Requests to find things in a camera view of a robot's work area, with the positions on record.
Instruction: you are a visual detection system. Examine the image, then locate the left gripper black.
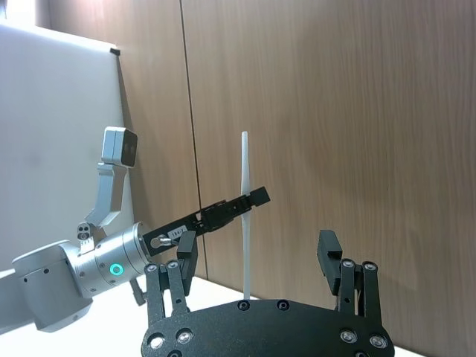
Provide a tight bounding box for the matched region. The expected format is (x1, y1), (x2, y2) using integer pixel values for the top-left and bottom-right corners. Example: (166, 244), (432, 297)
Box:
(142, 187), (270, 259)

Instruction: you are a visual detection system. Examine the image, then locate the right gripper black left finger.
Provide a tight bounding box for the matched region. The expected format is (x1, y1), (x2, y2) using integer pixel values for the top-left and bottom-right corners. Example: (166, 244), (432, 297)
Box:
(144, 230), (197, 325)

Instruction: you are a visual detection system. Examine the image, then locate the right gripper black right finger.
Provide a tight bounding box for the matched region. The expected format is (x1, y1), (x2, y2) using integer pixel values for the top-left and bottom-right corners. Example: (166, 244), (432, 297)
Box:
(315, 229), (381, 318)

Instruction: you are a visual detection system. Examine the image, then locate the thin cable with silver plug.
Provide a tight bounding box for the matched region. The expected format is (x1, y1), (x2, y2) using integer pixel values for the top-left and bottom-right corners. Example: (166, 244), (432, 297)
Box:
(150, 234), (180, 251)

